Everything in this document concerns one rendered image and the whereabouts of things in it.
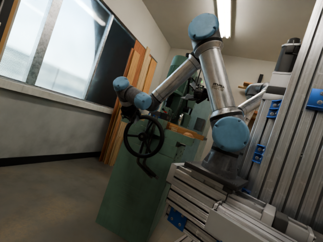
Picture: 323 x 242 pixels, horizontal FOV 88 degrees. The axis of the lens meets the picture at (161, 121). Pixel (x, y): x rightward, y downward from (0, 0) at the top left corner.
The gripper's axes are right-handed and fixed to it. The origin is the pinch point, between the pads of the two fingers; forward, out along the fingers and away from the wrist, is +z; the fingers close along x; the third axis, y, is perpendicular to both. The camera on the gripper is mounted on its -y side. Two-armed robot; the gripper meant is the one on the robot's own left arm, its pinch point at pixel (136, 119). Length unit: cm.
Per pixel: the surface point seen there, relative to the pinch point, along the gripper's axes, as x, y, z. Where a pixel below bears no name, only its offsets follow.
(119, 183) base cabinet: -7, 34, 47
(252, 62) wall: 83, -279, 139
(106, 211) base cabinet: -10, 56, 60
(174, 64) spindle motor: 2, -61, 2
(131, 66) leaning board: -104, -138, 93
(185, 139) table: 31.2, -9.1, 22.0
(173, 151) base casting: 25.2, 0.5, 27.6
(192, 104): 23, -52, 36
